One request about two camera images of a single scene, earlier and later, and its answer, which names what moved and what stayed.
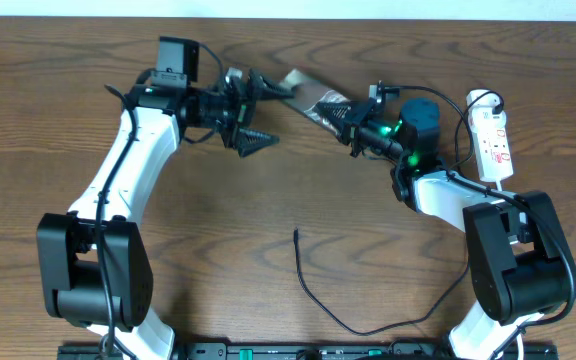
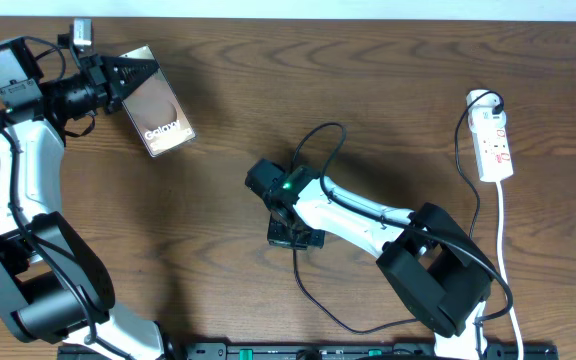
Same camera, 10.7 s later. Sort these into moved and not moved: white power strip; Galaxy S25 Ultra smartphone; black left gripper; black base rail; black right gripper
Moved: black right gripper; Galaxy S25 Ultra smartphone; black left gripper
Not moved: black base rail; white power strip
